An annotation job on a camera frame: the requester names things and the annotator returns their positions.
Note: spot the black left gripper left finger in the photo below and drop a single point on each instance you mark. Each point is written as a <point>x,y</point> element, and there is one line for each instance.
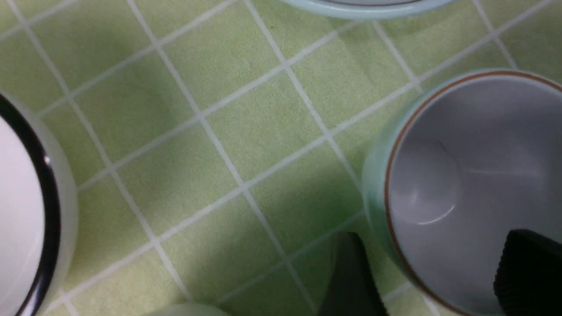
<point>351,290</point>

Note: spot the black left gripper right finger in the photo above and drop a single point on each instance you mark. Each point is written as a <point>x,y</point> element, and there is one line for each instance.
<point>528,280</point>

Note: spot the light blue cup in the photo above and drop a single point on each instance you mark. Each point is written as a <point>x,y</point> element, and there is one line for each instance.
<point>454,171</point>

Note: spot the white bowl with black rim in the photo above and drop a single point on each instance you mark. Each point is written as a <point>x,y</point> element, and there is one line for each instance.
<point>189,309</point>

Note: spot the light green checkered tablecloth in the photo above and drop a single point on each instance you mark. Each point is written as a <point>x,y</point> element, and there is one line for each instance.
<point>217,145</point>

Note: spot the light blue plate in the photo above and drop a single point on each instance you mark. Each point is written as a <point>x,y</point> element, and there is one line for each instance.
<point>368,9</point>

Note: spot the white cup with bicycle print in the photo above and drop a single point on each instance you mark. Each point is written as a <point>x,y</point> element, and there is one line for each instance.
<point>39,213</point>

